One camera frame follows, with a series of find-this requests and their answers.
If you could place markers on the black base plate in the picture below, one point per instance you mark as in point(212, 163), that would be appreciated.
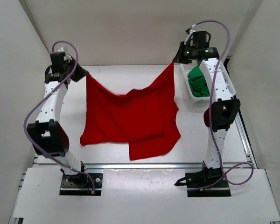
point(80, 185)
point(206, 183)

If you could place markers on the red t shirt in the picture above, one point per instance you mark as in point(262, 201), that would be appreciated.
point(143, 118)

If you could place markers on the aluminium rail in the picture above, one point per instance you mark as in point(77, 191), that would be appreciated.
point(147, 165)

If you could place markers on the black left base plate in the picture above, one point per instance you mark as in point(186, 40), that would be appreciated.
point(80, 185)

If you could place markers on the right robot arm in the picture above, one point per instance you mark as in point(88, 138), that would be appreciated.
point(223, 105)

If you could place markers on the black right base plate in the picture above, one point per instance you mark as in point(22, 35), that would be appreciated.
point(206, 183)

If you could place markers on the green t shirt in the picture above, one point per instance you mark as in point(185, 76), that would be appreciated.
point(197, 83)

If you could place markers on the white plastic basket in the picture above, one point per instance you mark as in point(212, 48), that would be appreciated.
point(186, 68)

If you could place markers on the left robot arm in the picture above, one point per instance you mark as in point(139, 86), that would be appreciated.
point(46, 131)

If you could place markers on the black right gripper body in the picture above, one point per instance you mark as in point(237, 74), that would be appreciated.
point(187, 54)

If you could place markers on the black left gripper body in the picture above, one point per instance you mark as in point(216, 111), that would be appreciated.
point(77, 74)

